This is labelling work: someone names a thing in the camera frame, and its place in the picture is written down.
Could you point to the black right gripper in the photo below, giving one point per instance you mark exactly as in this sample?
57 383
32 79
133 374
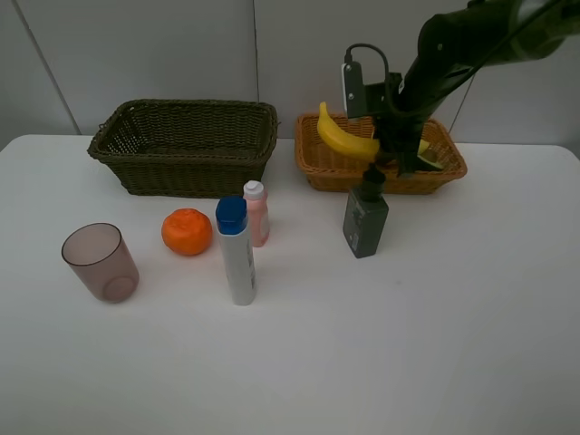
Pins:
399 134

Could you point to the pink bottle white cap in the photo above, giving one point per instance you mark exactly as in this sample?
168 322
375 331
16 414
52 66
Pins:
255 196

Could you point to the orange mandarin fruit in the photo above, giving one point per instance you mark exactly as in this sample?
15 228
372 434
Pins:
187 232

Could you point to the dark green pump bottle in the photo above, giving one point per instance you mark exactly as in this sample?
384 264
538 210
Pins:
366 213

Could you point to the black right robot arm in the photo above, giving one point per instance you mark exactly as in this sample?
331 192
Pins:
451 49

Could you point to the dark green wicker basket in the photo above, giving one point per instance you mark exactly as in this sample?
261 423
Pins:
187 148

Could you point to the translucent pink plastic cup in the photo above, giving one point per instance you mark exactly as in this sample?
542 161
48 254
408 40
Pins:
98 255

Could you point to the halved avocado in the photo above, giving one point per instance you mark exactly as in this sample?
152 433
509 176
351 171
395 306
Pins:
428 161

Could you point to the yellow lemon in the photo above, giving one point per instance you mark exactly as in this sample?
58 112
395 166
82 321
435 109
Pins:
423 146

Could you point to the yellow banana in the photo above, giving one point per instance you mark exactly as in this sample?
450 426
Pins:
343 142

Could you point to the orange wicker basket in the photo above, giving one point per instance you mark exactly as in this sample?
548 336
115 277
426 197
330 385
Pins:
327 170

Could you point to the white tube blue cap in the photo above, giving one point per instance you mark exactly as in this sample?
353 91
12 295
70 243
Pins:
237 250

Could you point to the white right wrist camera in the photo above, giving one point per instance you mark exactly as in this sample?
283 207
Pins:
354 94

